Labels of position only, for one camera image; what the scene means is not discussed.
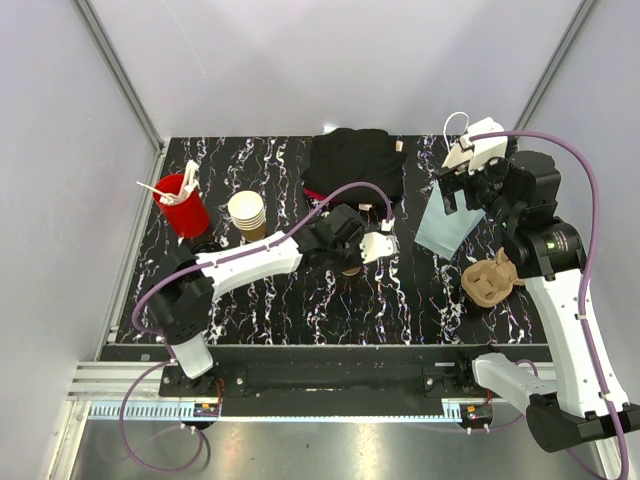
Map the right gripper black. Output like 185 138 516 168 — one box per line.
436 145 518 229

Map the single paper cup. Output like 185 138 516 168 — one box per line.
341 267 361 276

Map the blue white paper bag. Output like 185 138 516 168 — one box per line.
414 181 484 261

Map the stack of paper cups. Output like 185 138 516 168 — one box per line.
227 190 266 242

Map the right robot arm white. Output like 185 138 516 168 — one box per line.
437 151 639 452

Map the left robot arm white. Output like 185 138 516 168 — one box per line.
144 205 366 396

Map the pink folded cloth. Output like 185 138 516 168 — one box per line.
303 187 374 213

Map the black folded cloth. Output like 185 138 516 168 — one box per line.
300 128 407 207

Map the brown cup carrier on table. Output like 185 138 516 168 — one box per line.
461 247 524 308

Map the stack of black lids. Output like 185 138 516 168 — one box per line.
191 240 223 255

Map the red cup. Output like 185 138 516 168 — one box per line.
153 173 210 238

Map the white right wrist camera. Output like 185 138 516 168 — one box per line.
458 117 508 172

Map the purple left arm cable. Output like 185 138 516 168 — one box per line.
117 181 396 474

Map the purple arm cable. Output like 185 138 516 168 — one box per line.
117 181 396 474
464 130 632 480

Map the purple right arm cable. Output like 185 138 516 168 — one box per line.
464 130 632 480

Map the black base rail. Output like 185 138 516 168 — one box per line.
158 342 556 416

